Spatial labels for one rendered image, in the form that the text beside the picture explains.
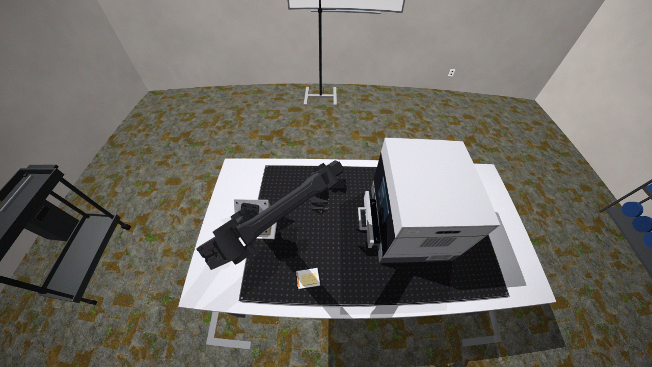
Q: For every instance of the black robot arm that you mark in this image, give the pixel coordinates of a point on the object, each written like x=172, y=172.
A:
x=248, y=228

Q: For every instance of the white gel imager box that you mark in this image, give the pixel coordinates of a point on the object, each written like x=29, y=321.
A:
x=428, y=202

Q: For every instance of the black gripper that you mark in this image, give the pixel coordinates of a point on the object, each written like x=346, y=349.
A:
x=315, y=206

